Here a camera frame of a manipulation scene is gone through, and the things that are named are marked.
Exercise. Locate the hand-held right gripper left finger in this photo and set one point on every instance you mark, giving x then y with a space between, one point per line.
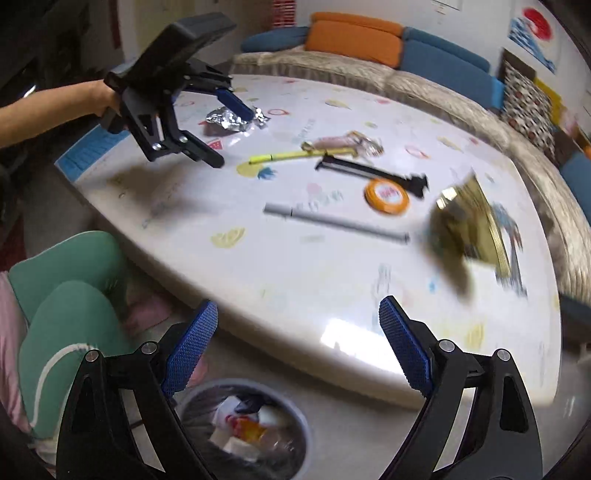
189 350

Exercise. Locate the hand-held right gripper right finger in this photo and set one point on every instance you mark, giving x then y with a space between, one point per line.
406 350

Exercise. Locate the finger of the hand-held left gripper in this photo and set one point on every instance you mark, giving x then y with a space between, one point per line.
238 105
161 134

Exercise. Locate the silver foil wrapper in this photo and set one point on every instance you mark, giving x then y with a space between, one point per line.
226 122

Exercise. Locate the grey trash bin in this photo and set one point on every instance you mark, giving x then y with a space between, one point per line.
302 438

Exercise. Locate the person's left forearm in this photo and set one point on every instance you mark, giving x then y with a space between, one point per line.
51 110

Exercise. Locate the yellow pen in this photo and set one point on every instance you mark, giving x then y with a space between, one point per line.
281 157

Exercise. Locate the blue pillow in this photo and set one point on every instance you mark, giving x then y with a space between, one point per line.
272 40

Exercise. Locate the blue grid mat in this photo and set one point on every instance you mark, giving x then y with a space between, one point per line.
87 150

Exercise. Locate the pink candy wrapper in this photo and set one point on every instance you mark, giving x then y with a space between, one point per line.
341 141

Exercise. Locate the thick orange cushion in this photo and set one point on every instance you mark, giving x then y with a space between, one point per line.
351 46

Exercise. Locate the person's legs in green pants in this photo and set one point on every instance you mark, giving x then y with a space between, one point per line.
69 295

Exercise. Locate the black plastic tool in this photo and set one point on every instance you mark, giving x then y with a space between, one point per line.
355 168

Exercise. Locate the thin orange cushion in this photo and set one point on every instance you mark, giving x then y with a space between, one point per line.
355 22

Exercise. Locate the gold foil wrapper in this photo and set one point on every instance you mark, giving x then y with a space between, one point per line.
471 217

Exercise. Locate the grey pen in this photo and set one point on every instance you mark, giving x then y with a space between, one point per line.
332 221

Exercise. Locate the orange tape roll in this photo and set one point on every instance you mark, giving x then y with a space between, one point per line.
374 203

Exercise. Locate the pink cloth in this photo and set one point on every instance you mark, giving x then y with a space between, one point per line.
11 346

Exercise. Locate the large blue back cushion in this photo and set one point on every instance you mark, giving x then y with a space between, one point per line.
448 57

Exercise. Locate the sofa with beige cover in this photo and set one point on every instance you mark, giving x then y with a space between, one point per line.
461 97

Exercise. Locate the blue seat cushion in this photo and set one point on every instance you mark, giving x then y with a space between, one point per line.
577 180

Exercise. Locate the dark pillow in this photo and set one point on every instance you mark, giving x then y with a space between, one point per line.
564 147

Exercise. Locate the small blue back cushion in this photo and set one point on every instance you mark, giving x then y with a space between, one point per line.
497 94

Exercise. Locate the circle patterned pillow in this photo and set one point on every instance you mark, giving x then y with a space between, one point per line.
528 110

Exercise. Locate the brown cushion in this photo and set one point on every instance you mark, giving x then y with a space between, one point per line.
517 60

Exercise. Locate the yellow cushion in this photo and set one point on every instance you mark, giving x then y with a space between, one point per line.
551 99

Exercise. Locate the red wall decoration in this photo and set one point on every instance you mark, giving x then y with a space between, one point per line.
284 14

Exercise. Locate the wall poster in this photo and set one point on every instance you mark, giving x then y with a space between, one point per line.
535 37

